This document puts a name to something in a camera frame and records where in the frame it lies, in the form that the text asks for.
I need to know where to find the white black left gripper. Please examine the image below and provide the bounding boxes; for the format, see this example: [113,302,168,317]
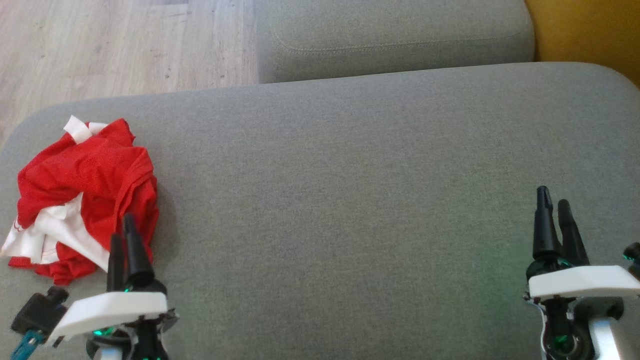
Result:
[47,213,180,360]

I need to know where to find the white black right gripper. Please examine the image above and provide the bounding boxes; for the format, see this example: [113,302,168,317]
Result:
[522,186,640,360]

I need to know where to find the red shorts with white stripe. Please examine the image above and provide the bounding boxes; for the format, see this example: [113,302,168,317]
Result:
[16,115,161,273]

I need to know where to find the large grey sofa seat cushion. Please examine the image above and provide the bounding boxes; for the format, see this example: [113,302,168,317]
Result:
[0,61,640,360]

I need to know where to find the grey stitched sofa seat cushion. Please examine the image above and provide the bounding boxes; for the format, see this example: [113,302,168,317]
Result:
[255,0,537,84]

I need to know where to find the left camera cable teal plug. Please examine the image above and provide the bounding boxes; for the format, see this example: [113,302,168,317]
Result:
[10,329,45,360]

